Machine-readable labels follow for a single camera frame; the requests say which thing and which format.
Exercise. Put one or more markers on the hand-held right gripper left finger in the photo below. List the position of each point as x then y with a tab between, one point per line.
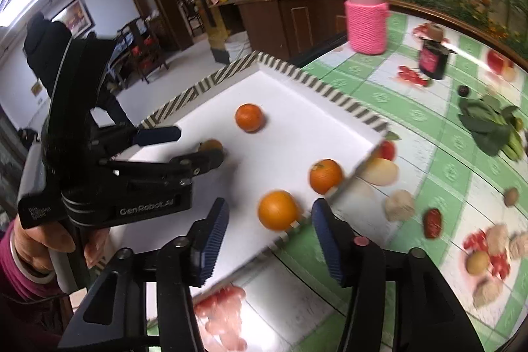
213	240

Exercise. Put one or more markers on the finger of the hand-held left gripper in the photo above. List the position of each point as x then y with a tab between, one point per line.
159	135
198	163

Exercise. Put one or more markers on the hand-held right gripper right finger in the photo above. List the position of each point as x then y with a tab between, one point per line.
328	244

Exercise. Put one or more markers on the small brown longan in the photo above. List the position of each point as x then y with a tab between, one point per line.
208	145
511	196

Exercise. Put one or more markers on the large orange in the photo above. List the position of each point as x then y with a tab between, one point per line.
278	210

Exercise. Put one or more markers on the orange with stem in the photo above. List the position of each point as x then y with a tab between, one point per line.
326	176

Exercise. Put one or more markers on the small dark orange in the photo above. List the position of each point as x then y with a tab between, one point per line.
249	117

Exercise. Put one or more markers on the beige cake chunk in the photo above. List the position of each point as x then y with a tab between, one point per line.
399	205
519	245
497	238

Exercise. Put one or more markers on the red date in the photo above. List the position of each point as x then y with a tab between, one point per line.
432	223

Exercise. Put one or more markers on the striped-rim white cardboard box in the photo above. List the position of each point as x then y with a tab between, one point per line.
288	108

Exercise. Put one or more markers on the large brown longan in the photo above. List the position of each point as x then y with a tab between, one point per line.
477	262

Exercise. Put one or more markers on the person's left forearm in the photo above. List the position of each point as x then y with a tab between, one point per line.
20	306

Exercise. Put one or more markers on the person's left hand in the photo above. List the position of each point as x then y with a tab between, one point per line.
41	244

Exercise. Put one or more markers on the dark wooden chair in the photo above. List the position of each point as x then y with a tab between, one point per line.
192	12
140	51

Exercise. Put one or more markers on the white bucket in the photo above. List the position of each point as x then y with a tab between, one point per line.
237	47

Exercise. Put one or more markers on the wooden cabinet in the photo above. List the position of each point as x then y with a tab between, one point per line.
264	18

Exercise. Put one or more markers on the green bok choy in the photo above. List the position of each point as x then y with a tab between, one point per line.
482	125

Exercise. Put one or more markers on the dark plum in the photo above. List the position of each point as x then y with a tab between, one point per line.
464	90

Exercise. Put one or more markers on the dark jar with pink label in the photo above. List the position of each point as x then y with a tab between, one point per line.
433	61

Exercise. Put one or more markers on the jar with pink knit sleeve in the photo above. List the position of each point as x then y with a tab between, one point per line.
367	26

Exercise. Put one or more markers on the green grape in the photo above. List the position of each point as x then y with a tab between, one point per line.
517	124

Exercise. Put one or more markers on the framed wall painting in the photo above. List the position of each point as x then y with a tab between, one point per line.
74	18

